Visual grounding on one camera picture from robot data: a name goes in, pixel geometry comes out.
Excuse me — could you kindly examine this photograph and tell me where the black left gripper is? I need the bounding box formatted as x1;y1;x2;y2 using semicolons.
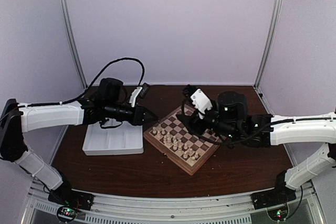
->
104;101;159;126

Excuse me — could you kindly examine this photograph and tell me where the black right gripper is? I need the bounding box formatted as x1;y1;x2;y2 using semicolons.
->
175;100;238;141

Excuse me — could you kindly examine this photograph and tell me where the wooden chess board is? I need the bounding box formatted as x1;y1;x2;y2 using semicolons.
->
143;107;219;176

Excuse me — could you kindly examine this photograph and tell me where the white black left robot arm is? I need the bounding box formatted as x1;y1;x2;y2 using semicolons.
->
1;78;158;205

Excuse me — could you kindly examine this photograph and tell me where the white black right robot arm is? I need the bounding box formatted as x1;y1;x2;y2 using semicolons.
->
177;85;335;204

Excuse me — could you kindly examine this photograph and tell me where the white chess pieces group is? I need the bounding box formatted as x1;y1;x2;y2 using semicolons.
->
149;126;205;166

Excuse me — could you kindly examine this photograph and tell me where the left controller board with LEDs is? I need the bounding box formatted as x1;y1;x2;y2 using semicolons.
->
56;206;78;222

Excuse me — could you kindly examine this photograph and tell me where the controller board with leds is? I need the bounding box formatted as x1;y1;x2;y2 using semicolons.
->
56;206;78;222
267;205;289;222

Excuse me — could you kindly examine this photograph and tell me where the right controller board with LEDs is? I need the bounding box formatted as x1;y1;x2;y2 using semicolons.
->
267;205;289;222

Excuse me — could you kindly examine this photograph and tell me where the white plastic sorting tray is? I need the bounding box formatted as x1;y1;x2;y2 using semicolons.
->
82;120;144;156

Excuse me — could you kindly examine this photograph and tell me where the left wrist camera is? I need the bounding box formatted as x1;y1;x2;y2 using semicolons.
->
129;83;150;107

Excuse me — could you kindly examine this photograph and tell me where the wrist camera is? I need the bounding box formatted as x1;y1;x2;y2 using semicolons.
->
129;83;150;107
183;85;213;119

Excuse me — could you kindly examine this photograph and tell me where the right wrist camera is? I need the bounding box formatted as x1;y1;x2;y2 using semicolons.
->
183;85;213;119

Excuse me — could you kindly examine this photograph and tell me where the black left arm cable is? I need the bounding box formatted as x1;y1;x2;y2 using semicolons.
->
0;57;146;122

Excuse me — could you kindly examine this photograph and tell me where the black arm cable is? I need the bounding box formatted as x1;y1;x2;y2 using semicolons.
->
180;100;336;217
0;57;146;122

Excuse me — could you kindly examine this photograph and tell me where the aluminium front frame rail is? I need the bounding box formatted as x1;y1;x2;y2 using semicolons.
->
20;174;320;224

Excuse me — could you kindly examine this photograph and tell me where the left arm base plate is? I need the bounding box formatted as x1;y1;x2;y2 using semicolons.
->
48;190;94;210

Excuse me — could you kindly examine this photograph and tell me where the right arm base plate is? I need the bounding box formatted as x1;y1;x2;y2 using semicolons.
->
251;187;296;210

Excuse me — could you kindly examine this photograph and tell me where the aluminium left corner post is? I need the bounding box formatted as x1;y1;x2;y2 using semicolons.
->
60;0;87;88

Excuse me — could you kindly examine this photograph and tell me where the aluminium corner post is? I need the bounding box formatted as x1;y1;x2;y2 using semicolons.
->
254;0;283;89
60;0;87;88

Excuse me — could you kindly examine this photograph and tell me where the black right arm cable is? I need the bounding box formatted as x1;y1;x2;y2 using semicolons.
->
180;100;336;217

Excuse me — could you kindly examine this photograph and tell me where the aluminium right corner post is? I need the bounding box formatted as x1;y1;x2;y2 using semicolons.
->
254;0;283;89

